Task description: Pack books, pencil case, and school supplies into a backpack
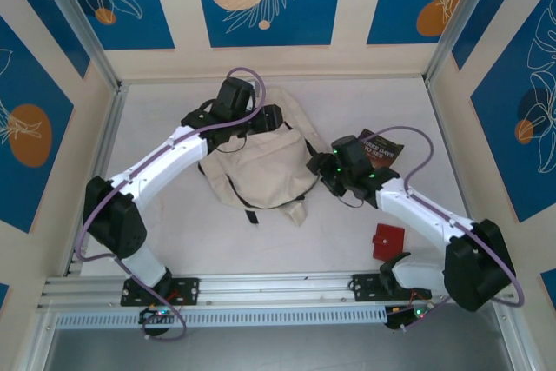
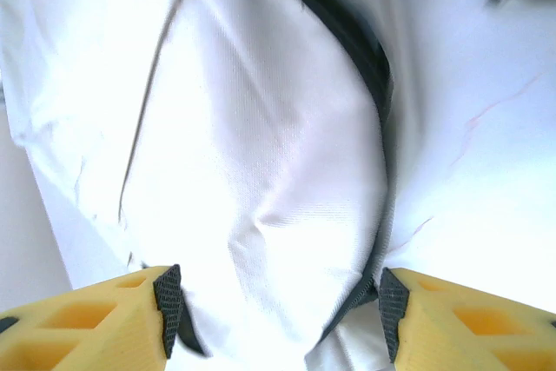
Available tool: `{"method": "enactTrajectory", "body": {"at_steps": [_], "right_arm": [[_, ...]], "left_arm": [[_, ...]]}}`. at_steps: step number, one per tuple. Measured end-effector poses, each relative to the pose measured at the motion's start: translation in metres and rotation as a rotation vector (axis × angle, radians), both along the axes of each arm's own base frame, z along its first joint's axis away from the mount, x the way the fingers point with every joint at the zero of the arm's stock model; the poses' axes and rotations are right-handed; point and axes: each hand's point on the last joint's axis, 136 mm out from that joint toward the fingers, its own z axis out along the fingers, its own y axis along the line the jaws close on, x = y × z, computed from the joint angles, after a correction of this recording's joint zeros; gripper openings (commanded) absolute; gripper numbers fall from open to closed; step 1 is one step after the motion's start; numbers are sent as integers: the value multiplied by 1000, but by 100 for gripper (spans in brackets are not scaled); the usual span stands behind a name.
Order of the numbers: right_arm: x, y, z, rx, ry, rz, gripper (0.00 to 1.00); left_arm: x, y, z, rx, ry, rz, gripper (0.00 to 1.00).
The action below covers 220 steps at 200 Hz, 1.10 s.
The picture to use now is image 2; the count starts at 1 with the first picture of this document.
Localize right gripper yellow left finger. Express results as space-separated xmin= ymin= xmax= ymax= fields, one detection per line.
xmin=0 ymin=264 xmax=183 ymax=371

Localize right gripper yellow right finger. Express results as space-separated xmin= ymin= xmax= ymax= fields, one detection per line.
xmin=377 ymin=266 xmax=556 ymax=371

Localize cream canvas backpack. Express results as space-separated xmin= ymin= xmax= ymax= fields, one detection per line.
xmin=0 ymin=0 xmax=400 ymax=371

